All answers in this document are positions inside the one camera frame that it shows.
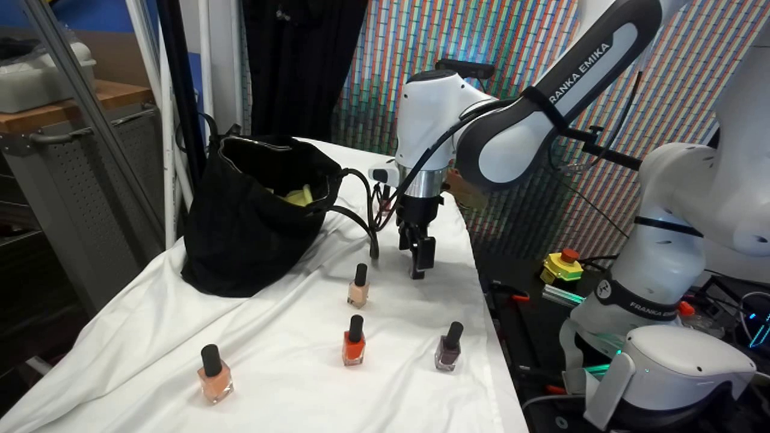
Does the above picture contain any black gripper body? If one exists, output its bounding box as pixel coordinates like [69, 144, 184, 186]
[397, 189, 442, 240]

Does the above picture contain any nude beige nail polish bottle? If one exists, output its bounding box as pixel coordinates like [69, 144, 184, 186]
[344, 259, 374, 310]

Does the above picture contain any dark purple nail polish bottle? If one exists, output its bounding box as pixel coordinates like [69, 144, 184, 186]
[434, 320, 466, 376]

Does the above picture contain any red-orange nail polish bottle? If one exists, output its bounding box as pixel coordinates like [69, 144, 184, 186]
[343, 312, 370, 370]

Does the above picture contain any peach nail polish bottle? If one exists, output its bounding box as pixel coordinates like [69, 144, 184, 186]
[196, 342, 237, 407]

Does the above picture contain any yellow-green cloth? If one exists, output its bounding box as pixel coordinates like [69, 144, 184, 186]
[275, 182, 321, 212]

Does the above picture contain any yellow emergency stop button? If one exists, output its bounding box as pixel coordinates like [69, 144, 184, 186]
[539, 246, 588, 287]

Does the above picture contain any teal translucent bar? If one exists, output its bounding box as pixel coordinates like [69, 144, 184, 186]
[541, 281, 589, 310]

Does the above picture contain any white tablecloth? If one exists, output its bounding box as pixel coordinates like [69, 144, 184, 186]
[0, 138, 531, 433]

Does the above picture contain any black vertical pole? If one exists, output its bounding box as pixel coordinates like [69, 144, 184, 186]
[155, 0, 210, 236]

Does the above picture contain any moire patterned screen panel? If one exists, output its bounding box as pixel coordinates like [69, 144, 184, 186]
[333, 0, 770, 262]

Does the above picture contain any gray perforated metal cabinet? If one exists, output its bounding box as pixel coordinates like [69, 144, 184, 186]
[0, 105, 167, 314]

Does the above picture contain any wooden board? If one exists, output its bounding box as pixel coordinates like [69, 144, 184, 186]
[0, 78, 157, 138]

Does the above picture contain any blue board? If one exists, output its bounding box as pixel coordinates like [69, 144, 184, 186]
[50, 0, 165, 35]

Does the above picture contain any white plastic container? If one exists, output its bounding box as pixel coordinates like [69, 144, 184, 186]
[0, 35, 102, 115]

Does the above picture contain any wrist camera with yellow mount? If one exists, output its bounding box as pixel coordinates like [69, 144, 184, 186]
[440, 167, 471, 203]

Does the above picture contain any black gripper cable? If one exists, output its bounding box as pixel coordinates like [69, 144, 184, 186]
[368, 93, 531, 236]

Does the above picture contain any black handbag with straps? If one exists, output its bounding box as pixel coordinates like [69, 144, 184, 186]
[181, 129, 391, 299]

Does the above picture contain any aluminium frame post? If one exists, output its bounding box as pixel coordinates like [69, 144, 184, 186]
[23, 0, 167, 251]

